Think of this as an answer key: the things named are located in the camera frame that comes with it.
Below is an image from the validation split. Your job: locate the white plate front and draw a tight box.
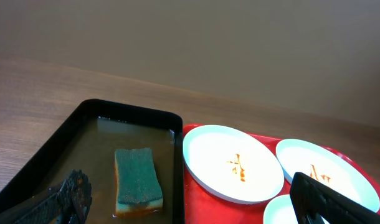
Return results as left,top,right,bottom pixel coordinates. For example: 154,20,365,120
263,194,330,224

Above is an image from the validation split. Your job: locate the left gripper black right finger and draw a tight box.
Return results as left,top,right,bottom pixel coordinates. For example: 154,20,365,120
290,172,380,224

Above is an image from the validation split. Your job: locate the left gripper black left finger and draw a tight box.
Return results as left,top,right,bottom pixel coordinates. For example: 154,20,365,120
12,170,92,224

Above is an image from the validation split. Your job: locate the white plate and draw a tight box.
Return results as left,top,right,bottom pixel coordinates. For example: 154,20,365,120
183,125,284,204
263,194,330,224
276,139,380,212

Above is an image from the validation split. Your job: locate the green yellow sponge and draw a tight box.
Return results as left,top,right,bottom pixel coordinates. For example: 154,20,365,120
114,147,164,217

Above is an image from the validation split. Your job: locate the black water basin tray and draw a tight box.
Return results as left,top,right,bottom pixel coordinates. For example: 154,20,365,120
0,99,185,223

